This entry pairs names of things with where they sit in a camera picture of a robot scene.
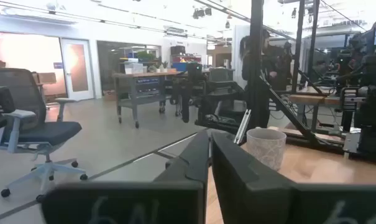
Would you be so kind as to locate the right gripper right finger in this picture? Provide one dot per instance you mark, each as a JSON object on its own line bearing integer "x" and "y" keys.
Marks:
{"x": 256, "y": 193}

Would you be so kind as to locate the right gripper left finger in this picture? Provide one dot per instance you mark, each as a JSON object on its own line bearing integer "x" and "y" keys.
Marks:
{"x": 128, "y": 202}

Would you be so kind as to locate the white marbled mug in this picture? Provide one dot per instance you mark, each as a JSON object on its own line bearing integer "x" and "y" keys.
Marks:
{"x": 266, "y": 149}

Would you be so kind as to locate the silver aluminium extrusion bar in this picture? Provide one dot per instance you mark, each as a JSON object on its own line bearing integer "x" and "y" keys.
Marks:
{"x": 243, "y": 126}

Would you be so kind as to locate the office chair with white base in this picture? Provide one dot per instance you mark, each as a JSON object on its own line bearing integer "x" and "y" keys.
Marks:
{"x": 48, "y": 132}

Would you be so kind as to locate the wooden workbench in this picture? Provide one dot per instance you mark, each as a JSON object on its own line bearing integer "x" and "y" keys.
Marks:
{"x": 312, "y": 99}

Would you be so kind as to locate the grey workbench cart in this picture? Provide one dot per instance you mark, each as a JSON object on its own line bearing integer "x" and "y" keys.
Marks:
{"x": 144, "y": 90}

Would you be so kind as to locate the black robot with green light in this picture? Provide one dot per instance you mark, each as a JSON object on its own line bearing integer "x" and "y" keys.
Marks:
{"x": 192, "y": 90}

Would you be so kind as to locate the person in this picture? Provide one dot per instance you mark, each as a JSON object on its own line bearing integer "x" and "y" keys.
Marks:
{"x": 253, "y": 59}

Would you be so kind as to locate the clear plastic container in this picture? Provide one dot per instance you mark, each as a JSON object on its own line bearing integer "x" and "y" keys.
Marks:
{"x": 133, "y": 68}

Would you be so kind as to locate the white door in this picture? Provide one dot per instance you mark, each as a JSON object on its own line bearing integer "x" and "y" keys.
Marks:
{"x": 77, "y": 68}

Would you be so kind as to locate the blue storage bin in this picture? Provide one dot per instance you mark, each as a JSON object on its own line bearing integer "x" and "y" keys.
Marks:
{"x": 179, "y": 66}

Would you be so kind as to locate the green potted plant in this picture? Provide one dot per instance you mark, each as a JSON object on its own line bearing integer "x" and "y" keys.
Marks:
{"x": 145, "y": 56}

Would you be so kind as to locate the cardboard box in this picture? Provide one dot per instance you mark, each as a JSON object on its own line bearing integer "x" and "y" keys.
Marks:
{"x": 46, "y": 77}

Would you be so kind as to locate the black aluminium rig frame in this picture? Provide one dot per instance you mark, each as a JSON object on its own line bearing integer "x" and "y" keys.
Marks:
{"x": 256, "y": 77}

